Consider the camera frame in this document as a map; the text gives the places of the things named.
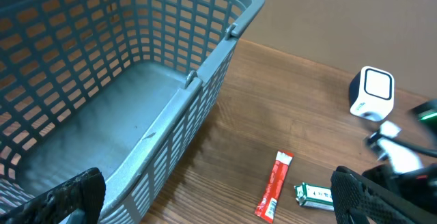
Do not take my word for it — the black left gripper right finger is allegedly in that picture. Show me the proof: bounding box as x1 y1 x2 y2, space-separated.
330 166 436 224

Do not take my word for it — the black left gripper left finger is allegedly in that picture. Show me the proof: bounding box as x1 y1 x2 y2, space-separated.
1 167 106 224

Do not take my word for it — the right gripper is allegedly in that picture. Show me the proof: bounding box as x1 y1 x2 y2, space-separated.
362 164 436 214

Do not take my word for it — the green white small box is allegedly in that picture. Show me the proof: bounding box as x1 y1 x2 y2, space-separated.
294 182 334 211

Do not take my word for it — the small red packet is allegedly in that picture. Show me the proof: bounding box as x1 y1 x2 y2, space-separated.
255 150 294 223

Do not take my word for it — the white barcode scanner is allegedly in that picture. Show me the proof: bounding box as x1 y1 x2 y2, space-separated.
348 66 395 122

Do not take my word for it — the grey plastic shopping basket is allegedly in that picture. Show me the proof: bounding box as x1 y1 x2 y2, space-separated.
1 0 265 223

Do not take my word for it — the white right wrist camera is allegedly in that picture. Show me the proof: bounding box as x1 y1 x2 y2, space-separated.
365 121 423 174

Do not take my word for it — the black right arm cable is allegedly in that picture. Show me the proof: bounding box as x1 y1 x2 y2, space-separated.
378 135 437 158

